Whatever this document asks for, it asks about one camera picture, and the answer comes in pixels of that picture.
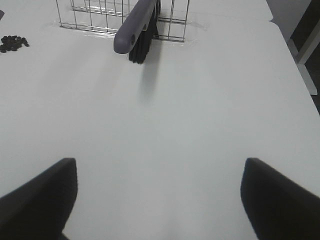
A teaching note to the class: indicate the pile of coffee beans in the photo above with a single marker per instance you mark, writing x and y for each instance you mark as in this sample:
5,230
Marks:
12,43

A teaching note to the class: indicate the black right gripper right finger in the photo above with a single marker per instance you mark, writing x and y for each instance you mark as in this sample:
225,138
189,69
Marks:
277,207

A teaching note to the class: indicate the white table leg frame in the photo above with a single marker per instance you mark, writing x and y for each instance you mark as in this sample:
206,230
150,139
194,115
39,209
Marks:
301,56

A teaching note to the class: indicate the metal wire rack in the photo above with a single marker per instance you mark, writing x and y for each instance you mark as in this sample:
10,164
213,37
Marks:
105,17

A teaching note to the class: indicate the purple hand brush black bristles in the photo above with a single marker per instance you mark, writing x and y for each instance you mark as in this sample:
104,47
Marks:
135,35

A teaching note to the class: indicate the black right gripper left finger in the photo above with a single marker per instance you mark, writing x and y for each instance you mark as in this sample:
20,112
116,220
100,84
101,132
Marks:
40,208

